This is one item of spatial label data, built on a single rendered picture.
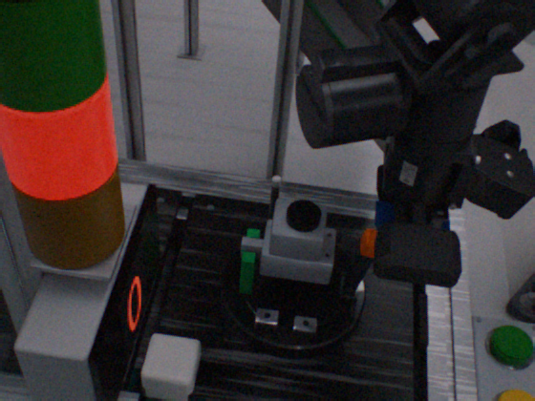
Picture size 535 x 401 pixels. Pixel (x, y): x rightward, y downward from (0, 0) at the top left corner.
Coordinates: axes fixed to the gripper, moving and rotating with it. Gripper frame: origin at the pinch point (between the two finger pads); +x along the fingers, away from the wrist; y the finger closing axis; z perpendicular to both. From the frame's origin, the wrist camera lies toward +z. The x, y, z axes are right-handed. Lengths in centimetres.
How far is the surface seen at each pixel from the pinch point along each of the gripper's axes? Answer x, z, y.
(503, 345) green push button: 12.2, 11.8, -2.2
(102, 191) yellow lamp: -21.8, -17.8, -20.3
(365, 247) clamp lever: 2.2, -3.0, -1.1
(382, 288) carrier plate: 12.3, 0.2, 2.4
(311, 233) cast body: 0.6, -7.7, -1.7
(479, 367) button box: 13.4, 9.7, -4.3
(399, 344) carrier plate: 12.3, 2.0, -3.7
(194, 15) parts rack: 15, -29, 51
